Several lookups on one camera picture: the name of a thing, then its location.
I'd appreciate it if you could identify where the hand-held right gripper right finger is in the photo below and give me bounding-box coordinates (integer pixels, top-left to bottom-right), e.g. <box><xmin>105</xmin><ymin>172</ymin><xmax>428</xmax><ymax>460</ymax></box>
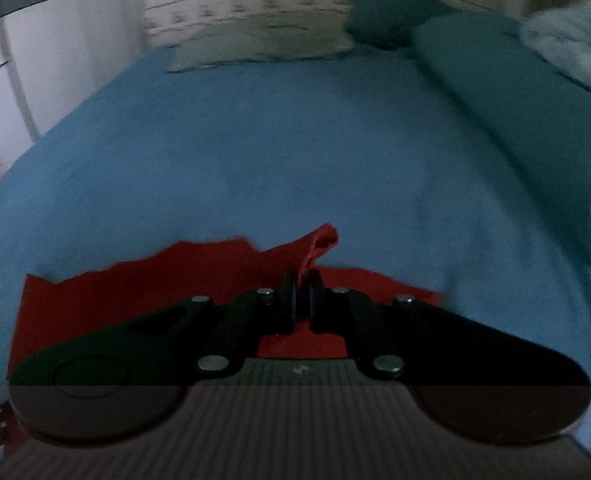
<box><xmin>309</xmin><ymin>271</ymin><xmax>481</xmax><ymax>380</ymax></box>

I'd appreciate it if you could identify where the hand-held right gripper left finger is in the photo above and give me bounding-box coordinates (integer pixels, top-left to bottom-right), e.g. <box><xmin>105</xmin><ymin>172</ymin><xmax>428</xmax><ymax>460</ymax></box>
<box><xmin>126</xmin><ymin>271</ymin><xmax>299</xmax><ymax>373</ymax></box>

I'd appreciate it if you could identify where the red small garment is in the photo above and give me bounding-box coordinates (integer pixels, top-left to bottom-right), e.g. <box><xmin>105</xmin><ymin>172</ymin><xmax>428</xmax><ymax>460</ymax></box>
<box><xmin>6</xmin><ymin>222</ymin><xmax>449</xmax><ymax>378</ymax></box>

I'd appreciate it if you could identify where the blue bed sheet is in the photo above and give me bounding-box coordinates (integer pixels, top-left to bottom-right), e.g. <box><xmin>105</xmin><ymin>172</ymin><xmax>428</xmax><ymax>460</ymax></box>
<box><xmin>0</xmin><ymin>42</ymin><xmax>591</xmax><ymax>461</ymax></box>

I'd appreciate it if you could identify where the pale patterned pillow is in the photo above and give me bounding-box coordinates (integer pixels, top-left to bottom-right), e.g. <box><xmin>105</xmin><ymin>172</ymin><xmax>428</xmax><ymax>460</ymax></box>
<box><xmin>168</xmin><ymin>11</ymin><xmax>356</xmax><ymax>73</ymax></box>

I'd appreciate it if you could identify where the teal blanket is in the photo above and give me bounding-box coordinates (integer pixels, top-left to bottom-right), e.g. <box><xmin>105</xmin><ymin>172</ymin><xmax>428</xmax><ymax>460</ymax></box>
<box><xmin>344</xmin><ymin>0</ymin><xmax>591</xmax><ymax>261</ymax></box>

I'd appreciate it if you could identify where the white wardrobe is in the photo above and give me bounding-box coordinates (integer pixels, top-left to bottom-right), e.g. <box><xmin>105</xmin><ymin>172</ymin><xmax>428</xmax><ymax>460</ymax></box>
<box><xmin>0</xmin><ymin>0</ymin><xmax>149</xmax><ymax>211</ymax></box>

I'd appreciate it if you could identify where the light blue fluffy blanket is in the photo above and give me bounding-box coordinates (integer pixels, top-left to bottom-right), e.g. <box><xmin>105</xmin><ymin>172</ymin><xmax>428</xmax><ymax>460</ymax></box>
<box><xmin>519</xmin><ymin>0</ymin><xmax>591</xmax><ymax>103</ymax></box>

